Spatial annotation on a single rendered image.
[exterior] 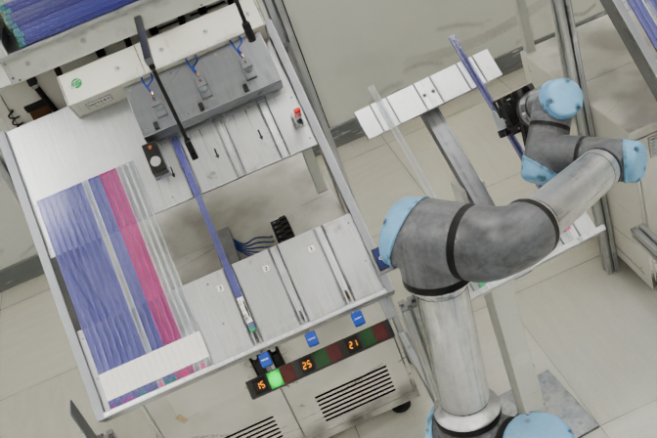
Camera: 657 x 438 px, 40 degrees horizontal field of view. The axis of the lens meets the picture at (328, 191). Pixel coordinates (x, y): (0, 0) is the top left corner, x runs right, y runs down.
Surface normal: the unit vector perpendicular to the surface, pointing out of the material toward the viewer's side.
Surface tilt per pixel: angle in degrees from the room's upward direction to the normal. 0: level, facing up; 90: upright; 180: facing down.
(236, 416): 90
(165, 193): 44
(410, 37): 90
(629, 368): 0
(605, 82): 0
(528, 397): 90
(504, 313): 90
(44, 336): 0
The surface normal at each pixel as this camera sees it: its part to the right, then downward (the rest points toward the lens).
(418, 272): -0.43, 0.50
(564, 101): 0.12, -0.05
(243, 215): -0.31, -0.79
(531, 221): 0.33, -0.47
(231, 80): -0.04, -0.25
